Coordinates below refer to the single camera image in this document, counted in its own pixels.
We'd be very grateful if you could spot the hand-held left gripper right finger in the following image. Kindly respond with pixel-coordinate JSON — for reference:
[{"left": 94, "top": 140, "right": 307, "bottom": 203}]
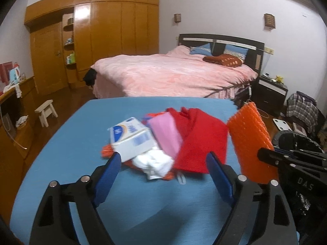
[{"left": 206, "top": 152, "right": 298, "bottom": 245}]

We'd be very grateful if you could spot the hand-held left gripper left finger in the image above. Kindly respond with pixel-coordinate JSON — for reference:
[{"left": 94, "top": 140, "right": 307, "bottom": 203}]
[{"left": 29, "top": 152, "right": 122, "bottom": 245}]

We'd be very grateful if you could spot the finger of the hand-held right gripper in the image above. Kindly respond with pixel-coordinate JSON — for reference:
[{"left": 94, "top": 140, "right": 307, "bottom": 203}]
[
  {"left": 258, "top": 147, "right": 327, "bottom": 171},
  {"left": 274, "top": 147, "right": 325, "bottom": 159}
]

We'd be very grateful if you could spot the orange bubble wrap sheet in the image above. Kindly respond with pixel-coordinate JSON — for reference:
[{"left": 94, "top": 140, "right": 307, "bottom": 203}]
[{"left": 227, "top": 102, "right": 279, "bottom": 184}]

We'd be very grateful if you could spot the white blue tissue box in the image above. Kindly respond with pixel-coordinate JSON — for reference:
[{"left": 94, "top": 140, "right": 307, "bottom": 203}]
[{"left": 110, "top": 117, "right": 155, "bottom": 162}]

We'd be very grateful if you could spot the white tissue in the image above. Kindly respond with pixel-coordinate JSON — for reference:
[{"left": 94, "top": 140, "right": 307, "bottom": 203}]
[{"left": 131, "top": 149, "right": 175, "bottom": 180}]

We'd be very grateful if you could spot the red cloth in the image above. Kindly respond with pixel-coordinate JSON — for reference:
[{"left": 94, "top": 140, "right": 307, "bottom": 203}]
[{"left": 166, "top": 107, "right": 228, "bottom": 174}]

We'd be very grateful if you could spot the pink cloth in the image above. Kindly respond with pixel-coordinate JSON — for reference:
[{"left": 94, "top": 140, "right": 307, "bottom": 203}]
[{"left": 148, "top": 112, "right": 183, "bottom": 159}]

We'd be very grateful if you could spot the pink-edged floor scale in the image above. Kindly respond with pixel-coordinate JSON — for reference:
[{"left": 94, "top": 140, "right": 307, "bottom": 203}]
[{"left": 292, "top": 122, "right": 307, "bottom": 136}]

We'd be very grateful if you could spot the white bathroom scale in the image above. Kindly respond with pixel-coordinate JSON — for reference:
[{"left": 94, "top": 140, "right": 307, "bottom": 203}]
[{"left": 272, "top": 118, "right": 290, "bottom": 131}]

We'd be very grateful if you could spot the plaid bag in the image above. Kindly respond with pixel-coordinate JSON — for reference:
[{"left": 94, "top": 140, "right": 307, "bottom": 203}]
[{"left": 286, "top": 92, "right": 318, "bottom": 133}]

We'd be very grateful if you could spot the blue tablecloth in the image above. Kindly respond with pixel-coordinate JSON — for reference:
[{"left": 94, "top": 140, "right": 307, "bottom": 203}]
[{"left": 9, "top": 97, "right": 299, "bottom": 245}]

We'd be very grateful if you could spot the dark nightstand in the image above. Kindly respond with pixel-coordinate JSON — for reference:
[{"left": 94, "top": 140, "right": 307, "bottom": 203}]
[{"left": 255, "top": 75, "right": 289, "bottom": 113}]

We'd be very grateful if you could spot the white wooden stool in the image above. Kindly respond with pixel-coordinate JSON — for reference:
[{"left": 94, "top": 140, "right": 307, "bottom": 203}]
[{"left": 34, "top": 99, "right": 59, "bottom": 127}]

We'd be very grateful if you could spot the black cloth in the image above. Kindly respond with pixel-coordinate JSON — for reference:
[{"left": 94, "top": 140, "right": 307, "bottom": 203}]
[{"left": 83, "top": 69, "right": 97, "bottom": 86}]

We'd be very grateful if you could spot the dark wooden bed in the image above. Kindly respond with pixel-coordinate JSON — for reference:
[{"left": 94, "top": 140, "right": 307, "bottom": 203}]
[{"left": 91, "top": 34, "right": 266, "bottom": 108}]

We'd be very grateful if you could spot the red-brown dotted pillow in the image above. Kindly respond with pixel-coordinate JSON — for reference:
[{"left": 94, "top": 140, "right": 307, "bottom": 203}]
[{"left": 203, "top": 54, "right": 243, "bottom": 68}]

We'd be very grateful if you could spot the blue pillow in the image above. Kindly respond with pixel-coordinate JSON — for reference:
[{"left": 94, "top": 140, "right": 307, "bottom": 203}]
[
  {"left": 189, "top": 43, "right": 212, "bottom": 55},
  {"left": 223, "top": 44, "right": 249, "bottom": 60}
]

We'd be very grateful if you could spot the pink bedspread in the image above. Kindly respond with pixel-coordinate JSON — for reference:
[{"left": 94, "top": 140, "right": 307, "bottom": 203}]
[{"left": 91, "top": 45, "right": 258, "bottom": 100}]

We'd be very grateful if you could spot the wooden desk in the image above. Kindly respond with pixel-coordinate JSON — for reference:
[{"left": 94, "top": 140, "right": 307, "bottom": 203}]
[{"left": 0, "top": 76, "right": 39, "bottom": 160}]

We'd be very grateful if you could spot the light blue kettle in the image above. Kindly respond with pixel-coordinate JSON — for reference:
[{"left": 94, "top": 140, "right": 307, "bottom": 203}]
[{"left": 10, "top": 66, "right": 21, "bottom": 85}]

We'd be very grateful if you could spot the wooden wardrobe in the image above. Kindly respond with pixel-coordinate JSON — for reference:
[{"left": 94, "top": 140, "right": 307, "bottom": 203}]
[{"left": 24, "top": 0, "right": 160, "bottom": 95}]

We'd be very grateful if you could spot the white cable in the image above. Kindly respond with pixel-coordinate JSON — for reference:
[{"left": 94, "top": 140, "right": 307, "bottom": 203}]
[{"left": 0, "top": 107, "right": 28, "bottom": 150}]

